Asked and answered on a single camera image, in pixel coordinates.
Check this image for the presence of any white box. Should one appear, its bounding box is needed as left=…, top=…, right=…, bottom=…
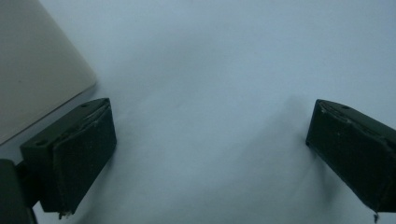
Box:
left=0, top=0, right=97, bottom=147

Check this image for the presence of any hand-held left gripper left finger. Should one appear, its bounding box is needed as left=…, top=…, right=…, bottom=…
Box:
left=20, top=98, right=118, bottom=219

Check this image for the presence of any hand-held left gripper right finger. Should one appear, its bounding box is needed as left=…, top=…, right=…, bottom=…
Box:
left=305, top=98, right=396, bottom=216

